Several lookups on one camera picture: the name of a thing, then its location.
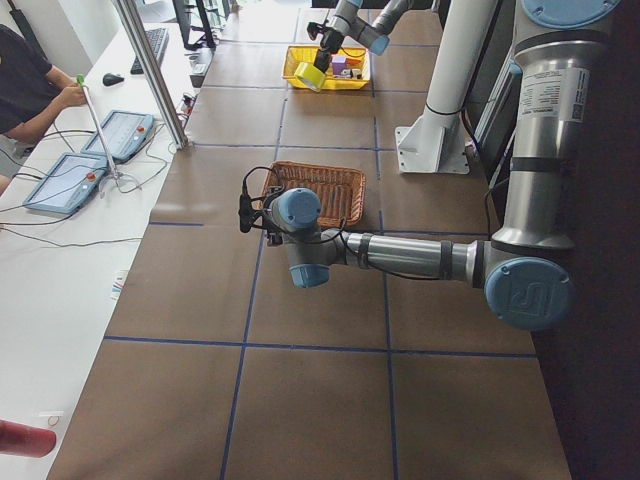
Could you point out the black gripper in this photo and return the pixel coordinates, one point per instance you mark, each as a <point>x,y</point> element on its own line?
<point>329,41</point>

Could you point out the yellow tape roll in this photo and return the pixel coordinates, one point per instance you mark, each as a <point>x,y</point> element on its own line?
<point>310,76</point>

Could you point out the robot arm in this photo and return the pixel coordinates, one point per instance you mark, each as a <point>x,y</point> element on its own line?
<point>554,47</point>
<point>346,22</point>

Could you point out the yellow plastic basket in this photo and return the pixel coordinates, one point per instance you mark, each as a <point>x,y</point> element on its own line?
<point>306,53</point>

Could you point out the brown wicker basket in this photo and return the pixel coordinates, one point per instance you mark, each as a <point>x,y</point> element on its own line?
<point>341,190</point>

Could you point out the purple foam block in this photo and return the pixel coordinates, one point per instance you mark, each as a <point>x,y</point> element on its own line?
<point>339,63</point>

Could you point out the toy panda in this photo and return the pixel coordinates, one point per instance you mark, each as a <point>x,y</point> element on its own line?
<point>345,74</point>

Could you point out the far teach pendant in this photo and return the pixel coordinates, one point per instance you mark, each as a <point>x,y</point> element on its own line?
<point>125,133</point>

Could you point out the teach pendant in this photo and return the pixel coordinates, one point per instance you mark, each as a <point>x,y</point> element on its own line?
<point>68,184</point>
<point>125,133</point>

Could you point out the black computer mouse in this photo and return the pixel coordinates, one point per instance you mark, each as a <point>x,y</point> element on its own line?
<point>111,79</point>

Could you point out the green tipped metal stick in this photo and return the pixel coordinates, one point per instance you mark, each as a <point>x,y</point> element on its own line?
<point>113,172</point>

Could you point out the near teach pendant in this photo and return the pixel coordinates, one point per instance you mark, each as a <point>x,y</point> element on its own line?
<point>68,184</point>

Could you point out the seated person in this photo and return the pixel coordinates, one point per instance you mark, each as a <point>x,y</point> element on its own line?
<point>33,91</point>

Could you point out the red cylinder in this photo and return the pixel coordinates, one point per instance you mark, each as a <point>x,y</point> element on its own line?
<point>24,440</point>

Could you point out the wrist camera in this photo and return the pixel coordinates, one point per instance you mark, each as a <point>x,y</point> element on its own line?
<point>314,29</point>
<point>246,213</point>

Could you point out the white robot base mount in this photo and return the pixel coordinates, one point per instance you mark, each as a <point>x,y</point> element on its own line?
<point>434,143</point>

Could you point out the aluminium frame post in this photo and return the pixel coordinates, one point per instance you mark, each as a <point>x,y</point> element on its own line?
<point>137,36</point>

